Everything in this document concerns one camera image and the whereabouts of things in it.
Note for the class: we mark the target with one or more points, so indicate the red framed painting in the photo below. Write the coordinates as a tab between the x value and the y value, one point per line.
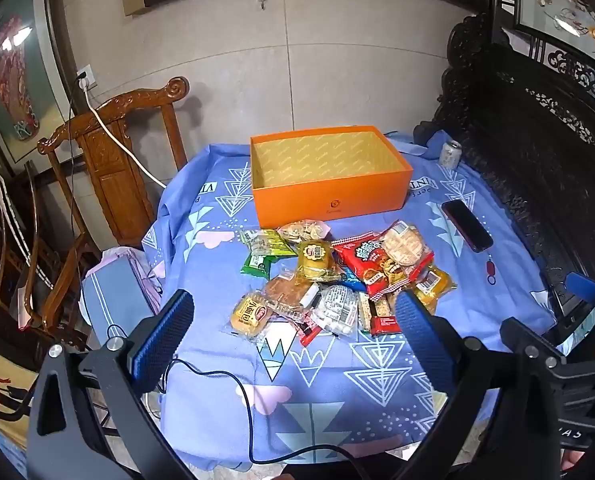
12	75

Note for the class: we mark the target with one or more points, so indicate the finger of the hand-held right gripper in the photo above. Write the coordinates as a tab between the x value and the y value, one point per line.
532	336
586	287

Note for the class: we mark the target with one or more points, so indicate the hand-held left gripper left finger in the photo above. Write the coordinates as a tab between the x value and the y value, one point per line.
162	342

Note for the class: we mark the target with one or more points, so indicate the person's right hand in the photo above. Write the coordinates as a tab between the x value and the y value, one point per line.
575	464

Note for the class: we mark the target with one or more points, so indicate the blue cookie bag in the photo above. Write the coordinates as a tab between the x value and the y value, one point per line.
353	280

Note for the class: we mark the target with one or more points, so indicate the small green snack packet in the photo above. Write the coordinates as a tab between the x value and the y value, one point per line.
255	266

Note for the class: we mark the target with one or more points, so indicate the green yellow snack packet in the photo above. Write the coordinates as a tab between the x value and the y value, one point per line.
270	244

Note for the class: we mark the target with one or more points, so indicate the red key tag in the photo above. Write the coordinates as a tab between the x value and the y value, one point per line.
491	270

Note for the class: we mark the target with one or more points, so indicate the red snack bag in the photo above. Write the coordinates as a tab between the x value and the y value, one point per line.
365	257

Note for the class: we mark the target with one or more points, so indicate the orange yellow snack packet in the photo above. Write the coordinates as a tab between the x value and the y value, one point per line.
435	285

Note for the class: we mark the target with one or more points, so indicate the brown bread packet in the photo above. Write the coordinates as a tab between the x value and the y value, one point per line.
287	292

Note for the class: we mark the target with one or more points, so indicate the small red snack packet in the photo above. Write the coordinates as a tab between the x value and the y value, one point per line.
308	334

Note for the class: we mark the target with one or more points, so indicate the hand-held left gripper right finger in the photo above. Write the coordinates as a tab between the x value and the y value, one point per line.
422	345

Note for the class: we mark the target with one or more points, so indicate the black smartphone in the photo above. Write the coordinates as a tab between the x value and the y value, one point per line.
467	225

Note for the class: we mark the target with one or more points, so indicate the yellow bun packet red label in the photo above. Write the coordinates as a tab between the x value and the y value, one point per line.
249	316

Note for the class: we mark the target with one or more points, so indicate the white wall socket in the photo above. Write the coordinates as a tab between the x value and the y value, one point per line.
91	80

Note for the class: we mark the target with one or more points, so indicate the blue printed tablecloth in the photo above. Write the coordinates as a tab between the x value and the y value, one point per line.
327	385

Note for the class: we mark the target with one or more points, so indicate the orange rice cracker packet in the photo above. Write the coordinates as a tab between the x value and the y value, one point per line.
402	245

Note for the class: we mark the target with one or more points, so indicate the clear silver snack packet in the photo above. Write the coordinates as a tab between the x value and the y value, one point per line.
336	307

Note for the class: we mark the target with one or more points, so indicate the orange cardboard box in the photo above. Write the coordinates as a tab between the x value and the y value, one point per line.
327	195

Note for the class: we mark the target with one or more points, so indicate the yellow cake packet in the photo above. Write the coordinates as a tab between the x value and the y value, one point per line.
317	260

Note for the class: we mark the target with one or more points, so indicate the carved brown wooden chair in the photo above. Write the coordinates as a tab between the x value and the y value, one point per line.
117	185

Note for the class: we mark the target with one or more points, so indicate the folded blue pink cloth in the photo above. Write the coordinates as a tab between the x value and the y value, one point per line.
112	290

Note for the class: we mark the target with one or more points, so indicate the dark red snack bar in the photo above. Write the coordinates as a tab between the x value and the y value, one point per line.
383	325

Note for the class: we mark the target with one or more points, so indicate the dark carved wooden bench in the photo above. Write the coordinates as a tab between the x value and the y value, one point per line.
527	125

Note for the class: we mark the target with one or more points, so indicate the white drink can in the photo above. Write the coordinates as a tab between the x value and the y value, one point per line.
450	155

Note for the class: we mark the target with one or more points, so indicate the dark wooden armchair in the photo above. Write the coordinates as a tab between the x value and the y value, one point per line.
60	280

